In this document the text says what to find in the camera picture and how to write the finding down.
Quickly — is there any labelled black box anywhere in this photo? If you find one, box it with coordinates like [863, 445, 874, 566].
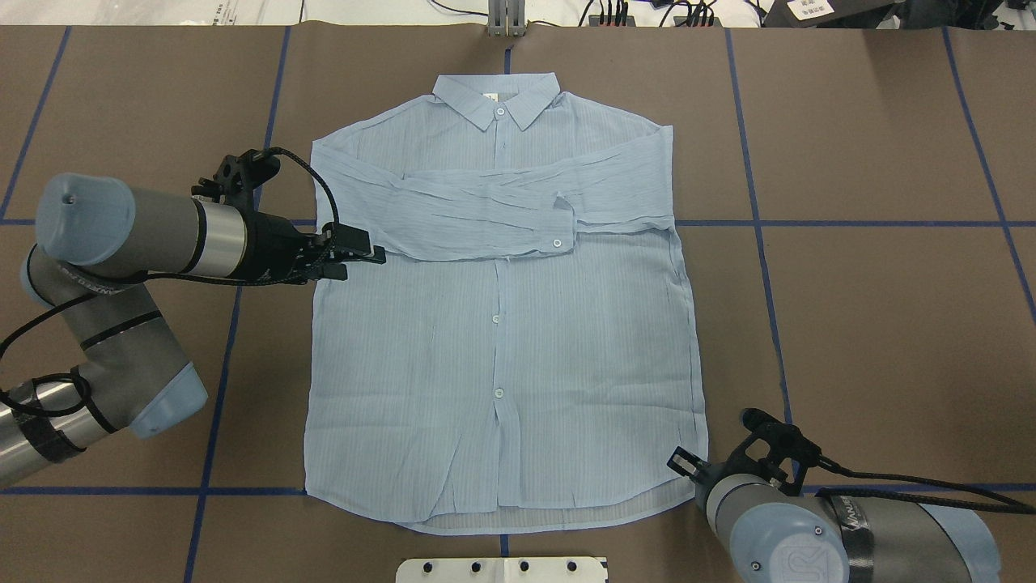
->
[762, 1, 909, 29]

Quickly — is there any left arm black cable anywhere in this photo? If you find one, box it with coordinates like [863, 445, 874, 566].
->
[0, 147, 341, 418]

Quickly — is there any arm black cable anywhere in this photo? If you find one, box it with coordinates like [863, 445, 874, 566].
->
[817, 457, 1036, 516]
[0, 147, 341, 418]

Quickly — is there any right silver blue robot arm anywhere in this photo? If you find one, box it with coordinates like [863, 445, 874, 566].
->
[669, 407, 1002, 582]

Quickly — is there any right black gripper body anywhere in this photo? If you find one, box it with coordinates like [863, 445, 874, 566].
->
[697, 407, 822, 496]

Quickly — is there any light blue striped shirt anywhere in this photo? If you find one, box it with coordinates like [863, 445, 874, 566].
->
[304, 74, 709, 535]

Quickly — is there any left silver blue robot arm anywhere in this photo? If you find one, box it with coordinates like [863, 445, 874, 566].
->
[1, 147, 386, 487]

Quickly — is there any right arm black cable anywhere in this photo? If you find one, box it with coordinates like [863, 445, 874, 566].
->
[817, 457, 1036, 516]

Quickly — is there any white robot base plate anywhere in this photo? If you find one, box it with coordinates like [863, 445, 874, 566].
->
[395, 556, 609, 582]

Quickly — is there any aluminium frame post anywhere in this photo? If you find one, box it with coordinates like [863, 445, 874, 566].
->
[487, 0, 528, 37]

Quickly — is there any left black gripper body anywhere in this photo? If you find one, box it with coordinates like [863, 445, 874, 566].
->
[193, 149, 334, 286]

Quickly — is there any black orange terminal block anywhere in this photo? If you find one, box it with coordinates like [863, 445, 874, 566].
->
[652, 1, 722, 28]
[577, 1, 636, 28]

